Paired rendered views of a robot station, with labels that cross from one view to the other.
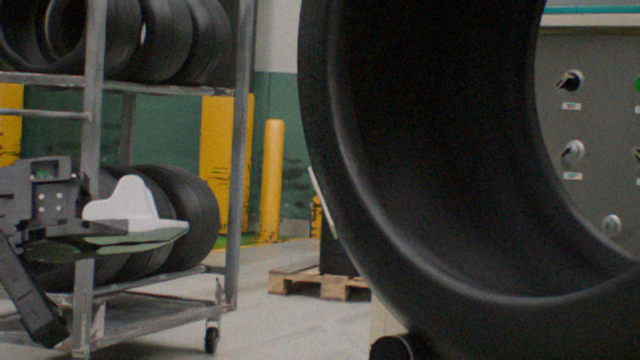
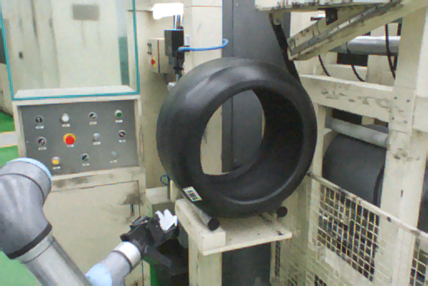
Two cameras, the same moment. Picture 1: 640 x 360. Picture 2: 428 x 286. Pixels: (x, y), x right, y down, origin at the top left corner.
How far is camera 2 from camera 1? 1.35 m
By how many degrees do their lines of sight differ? 66
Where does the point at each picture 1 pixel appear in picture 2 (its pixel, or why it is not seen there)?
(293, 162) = not seen: outside the picture
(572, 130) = (94, 130)
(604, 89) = (104, 116)
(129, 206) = (170, 219)
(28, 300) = (164, 260)
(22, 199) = (153, 232)
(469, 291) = (247, 202)
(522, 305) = (259, 201)
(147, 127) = not seen: outside the picture
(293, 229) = not seen: outside the picture
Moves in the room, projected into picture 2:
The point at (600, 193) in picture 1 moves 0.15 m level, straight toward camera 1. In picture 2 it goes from (107, 146) to (129, 151)
